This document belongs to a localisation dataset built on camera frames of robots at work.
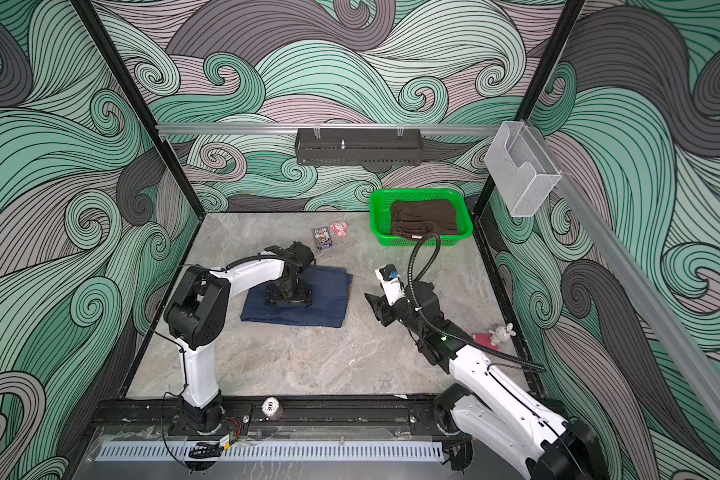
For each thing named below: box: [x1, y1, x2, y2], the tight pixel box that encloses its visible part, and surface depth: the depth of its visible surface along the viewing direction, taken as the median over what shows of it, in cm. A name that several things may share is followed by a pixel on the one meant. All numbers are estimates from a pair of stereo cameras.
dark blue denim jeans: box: [241, 264, 353, 328], surface depth 94 cm
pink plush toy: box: [329, 221, 349, 236], surface depth 113 cm
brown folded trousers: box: [390, 200, 460, 238], surface depth 116 cm
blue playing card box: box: [313, 226, 333, 250], surface depth 113 cm
